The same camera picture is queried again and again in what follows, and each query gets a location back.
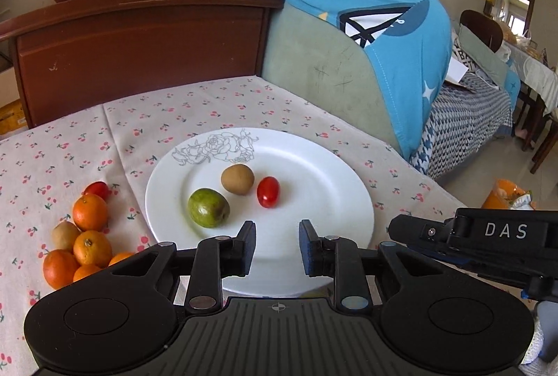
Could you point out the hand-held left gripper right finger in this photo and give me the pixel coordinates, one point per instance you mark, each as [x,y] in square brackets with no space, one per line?
[307,249]

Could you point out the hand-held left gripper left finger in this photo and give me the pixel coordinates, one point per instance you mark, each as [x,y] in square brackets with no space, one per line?
[248,247]

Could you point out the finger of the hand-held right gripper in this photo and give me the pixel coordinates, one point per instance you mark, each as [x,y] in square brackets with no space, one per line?
[418,230]

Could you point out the white flower-print plate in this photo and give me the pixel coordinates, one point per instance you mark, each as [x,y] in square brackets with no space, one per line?
[305,175]

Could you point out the orange mandarin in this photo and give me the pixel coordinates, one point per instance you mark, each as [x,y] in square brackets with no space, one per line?
[86,272]
[120,258]
[92,248]
[60,268]
[89,212]

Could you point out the red cherry tomato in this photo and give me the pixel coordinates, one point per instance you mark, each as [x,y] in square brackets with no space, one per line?
[268,191]
[99,188]

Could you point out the brown kiwi fruit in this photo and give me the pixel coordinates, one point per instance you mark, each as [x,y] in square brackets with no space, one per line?
[65,235]
[237,180]

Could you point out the orange plastic bag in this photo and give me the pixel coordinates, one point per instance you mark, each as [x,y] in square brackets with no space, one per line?
[505,193]

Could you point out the green jujube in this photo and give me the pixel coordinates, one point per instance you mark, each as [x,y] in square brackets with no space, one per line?
[208,207]

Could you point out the wooden stool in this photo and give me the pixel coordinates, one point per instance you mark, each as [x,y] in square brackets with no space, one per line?
[545,140]

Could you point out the houndstooth blanket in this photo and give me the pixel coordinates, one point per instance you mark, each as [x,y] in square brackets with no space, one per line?
[462,119]

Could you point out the cherry-print tablecloth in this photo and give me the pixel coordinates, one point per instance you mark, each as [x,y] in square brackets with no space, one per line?
[174,119]

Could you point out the white paper sheet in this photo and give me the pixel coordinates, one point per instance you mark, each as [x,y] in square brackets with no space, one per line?
[455,71]

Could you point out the grey-green sofa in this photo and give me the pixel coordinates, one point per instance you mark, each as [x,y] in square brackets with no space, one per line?
[314,75]

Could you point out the table with white cloth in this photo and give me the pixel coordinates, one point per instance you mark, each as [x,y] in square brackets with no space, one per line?
[534,66]

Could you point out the grey-green cushion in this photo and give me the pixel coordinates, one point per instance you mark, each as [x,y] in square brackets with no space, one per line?
[484,53]

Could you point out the dark wooden chair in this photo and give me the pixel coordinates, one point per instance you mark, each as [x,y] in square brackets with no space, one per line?
[479,21]

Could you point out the brown wooden headboard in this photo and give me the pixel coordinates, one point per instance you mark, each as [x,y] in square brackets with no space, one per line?
[130,53]

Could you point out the cardboard box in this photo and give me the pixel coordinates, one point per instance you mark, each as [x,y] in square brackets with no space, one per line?
[11,119]

